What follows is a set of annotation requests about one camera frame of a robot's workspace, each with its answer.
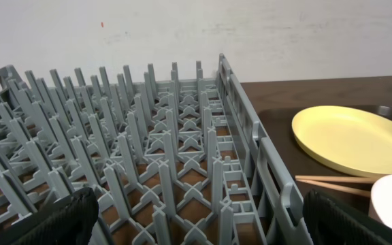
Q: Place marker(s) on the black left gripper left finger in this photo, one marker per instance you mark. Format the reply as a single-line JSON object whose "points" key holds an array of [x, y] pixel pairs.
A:
{"points": [[70, 220]]}

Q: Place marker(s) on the upper wooden chopstick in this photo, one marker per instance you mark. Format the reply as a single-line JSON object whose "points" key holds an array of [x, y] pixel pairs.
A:
{"points": [[347, 179]]}

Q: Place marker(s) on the dark brown serving tray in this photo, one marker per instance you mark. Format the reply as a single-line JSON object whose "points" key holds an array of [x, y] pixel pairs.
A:
{"points": [[277, 123]]}

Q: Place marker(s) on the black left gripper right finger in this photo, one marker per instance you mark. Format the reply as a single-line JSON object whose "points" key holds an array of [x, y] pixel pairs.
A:
{"points": [[330, 221]]}

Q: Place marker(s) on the grey plastic dish rack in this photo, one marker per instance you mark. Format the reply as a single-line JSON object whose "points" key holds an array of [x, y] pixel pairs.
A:
{"points": [[178, 161]]}

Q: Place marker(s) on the wooden chopstick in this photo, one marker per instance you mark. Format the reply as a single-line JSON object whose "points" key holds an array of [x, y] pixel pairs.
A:
{"points": [[347, 179], [335, 187]]}

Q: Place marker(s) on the lower wooden chopstick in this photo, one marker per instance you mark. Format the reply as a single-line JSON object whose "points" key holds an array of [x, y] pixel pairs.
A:
{"points": [[335, 187]]}

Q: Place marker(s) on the yellow round plate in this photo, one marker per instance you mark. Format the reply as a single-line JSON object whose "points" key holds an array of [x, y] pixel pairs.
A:
{"points": [[348, 140]]}

